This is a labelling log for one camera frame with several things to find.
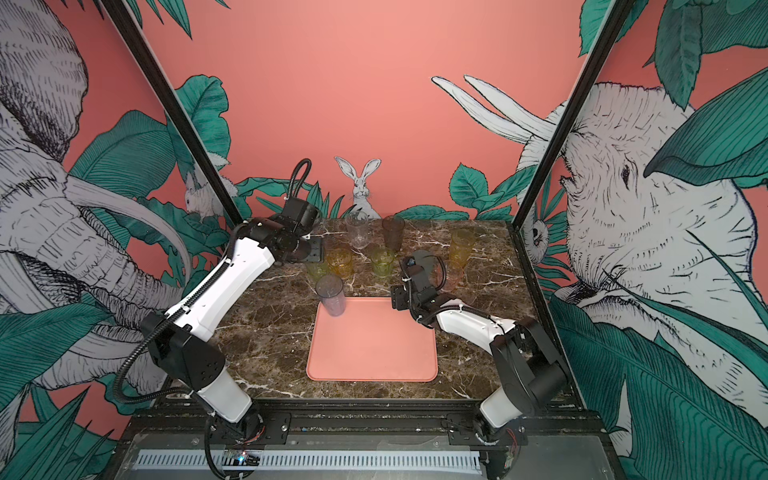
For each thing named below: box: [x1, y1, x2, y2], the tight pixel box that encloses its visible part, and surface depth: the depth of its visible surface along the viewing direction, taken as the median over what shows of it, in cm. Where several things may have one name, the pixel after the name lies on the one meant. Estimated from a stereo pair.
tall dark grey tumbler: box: [382, 215, 405, 252], surface depth 106 cm
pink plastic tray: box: [306, 296, 438, 382], surface depth 88 cm
